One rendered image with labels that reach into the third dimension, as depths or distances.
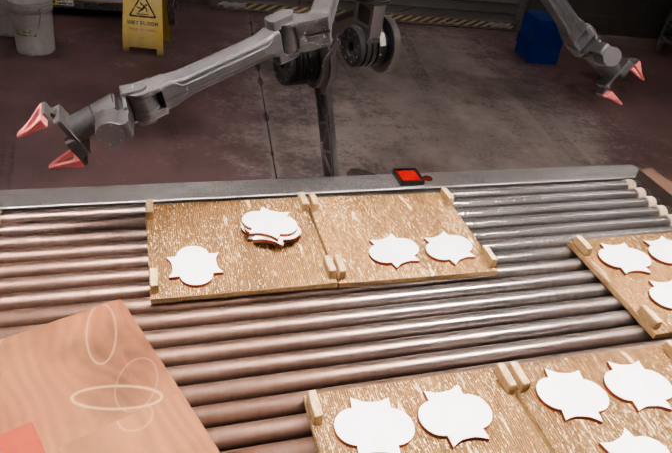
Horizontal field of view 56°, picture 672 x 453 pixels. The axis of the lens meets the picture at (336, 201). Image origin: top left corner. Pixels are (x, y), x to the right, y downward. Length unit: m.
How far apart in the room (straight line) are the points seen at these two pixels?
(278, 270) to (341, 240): 0.20
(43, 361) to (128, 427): 0.20
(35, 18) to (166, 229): 3.53
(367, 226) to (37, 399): 0.89
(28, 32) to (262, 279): 3.81
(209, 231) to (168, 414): 0.62
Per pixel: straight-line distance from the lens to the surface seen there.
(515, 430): 1.27
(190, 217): 1.61
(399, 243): 1.58
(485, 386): 1.32
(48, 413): 1.08
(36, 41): 5.02
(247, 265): 1.46
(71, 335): 1.18
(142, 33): 5.04
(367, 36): 2.19
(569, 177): 2.18
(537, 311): 1.56
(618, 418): 1.39
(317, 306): 1.41
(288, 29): 1.51
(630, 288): 1.73
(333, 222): 1.63
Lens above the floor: 1.88
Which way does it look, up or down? 33 degrees down
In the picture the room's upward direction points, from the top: 9 degrees clockwise
